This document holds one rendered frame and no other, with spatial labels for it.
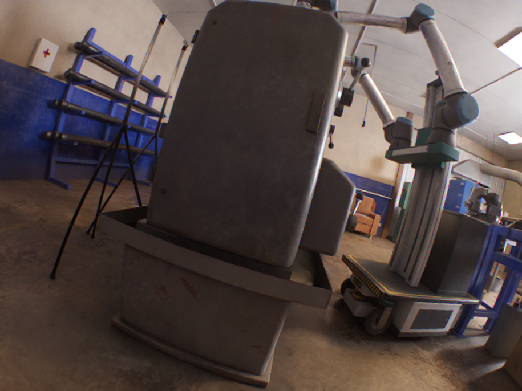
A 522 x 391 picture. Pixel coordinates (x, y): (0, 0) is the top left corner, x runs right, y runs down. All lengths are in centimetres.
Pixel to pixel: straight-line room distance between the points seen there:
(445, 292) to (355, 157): 498
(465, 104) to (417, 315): 117
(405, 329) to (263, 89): 143
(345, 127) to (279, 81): 568
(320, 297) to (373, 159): 579
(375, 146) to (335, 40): 578
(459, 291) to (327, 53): 164
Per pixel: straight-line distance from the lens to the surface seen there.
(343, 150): 622
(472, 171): 650
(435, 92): 208
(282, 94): 68
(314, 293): 74
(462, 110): 137
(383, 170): 647
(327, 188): 74
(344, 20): 158
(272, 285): 73
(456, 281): 181
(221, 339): 91
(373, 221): 560
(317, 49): 74
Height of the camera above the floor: 73
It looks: 5 degrees down
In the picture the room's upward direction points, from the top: 15 degrees clockwise
